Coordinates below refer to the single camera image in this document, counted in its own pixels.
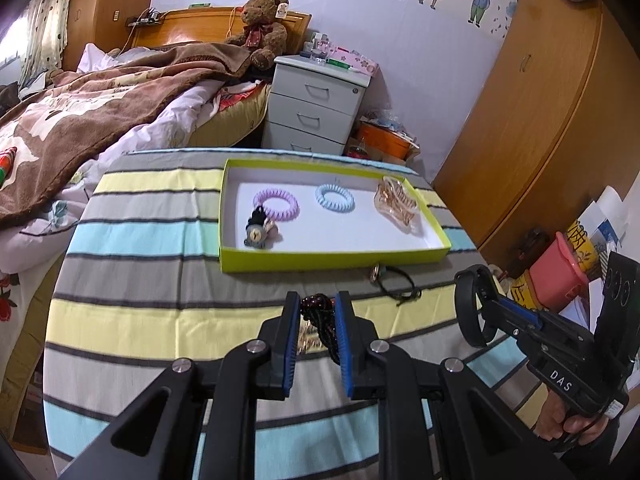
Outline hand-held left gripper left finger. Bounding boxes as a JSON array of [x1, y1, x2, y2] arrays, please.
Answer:
[[57, 291, 302, 480]]

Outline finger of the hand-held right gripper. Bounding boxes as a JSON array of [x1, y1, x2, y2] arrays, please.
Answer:
[[494, 296, 549, 332], [481, 304, 539, 349]]

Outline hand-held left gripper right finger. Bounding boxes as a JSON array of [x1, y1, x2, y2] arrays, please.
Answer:
[[334, 290, 576, 480]]

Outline gold hair clip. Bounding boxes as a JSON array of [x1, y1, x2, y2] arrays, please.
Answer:
[[298, 325, 323, 357]]

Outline dark beaded bracelet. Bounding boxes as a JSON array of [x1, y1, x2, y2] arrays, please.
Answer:
[[299, 294, 343, 366]]

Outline black wristband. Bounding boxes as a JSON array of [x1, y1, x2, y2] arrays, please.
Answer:
[[454, 265, 501, 348]]

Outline green cardboard box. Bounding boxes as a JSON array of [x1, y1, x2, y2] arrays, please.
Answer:
[[218, 158, 453, 274]]

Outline grey bear hair tie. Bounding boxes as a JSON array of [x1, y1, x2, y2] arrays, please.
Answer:
[[243, 204, 282, 251]]

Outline purple spiral hair tie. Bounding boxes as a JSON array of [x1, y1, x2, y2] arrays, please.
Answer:
[[252, 189, 300, 221]]

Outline blue spiral hair tie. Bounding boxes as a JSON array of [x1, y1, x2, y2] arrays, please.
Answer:
[[315, 183, 356, 212]]

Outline clear hair claw clip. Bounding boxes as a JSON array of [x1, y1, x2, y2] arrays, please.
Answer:
[[374, 176, 421, 236]]

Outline person's right hand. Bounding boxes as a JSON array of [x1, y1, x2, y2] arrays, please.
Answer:
[[532, 387, 618, 456]]

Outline yellow patterned bin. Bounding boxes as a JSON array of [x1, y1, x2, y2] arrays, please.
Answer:
[[566, 219, 600, 277], [509, 269, 543, 308]]

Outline pink plastic bin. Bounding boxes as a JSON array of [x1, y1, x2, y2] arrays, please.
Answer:
[[529, 232, 588, 313]]

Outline white paper sheets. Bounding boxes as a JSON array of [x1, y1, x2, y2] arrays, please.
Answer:
[[582, 185, 640, 261]]

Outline striped tablecloth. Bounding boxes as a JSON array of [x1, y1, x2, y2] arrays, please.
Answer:
[[42, 147, 531, 480]]

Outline wide wooden wardrobe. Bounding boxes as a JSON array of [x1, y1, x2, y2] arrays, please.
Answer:
[[432, 0, 640, 271]]

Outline orange basin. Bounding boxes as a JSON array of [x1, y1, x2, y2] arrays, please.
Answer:
[[356, 121, 422, 162]]

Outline yellow mattress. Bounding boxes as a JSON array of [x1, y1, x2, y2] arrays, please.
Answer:
[[192, 84, 273, 150]]

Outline white drawer nightstand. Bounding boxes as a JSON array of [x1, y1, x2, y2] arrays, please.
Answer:
[[261, 54, 378, 157]]

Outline pink floral box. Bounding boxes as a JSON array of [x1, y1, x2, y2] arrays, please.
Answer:
[[325, 46, 379, 77]]

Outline brown blanket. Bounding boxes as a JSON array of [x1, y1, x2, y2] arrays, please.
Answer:
[[0, 40, 253, 231]]

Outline cluster of small bottles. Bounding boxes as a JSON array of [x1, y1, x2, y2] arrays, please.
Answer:
[[301, 31, 333, 63]]

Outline red green plaid cloth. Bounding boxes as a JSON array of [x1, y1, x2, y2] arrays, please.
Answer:
[[0, 146, 18, 188]]

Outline brown teddy bear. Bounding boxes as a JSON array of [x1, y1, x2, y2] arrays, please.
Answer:
[[223, 0, 292, 71]]

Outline wooden headboard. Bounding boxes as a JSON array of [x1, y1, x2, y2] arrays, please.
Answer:
[[131, 6, 313, 56]]

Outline power strip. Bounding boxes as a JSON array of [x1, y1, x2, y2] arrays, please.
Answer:
[[126, 7, 163, 27]]

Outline patterned curtain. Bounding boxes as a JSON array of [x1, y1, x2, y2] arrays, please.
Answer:
[[17, 0, 83, 101]]

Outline black cord bracelet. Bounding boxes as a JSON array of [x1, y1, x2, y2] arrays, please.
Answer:
[[369, 264, 422, 307]]

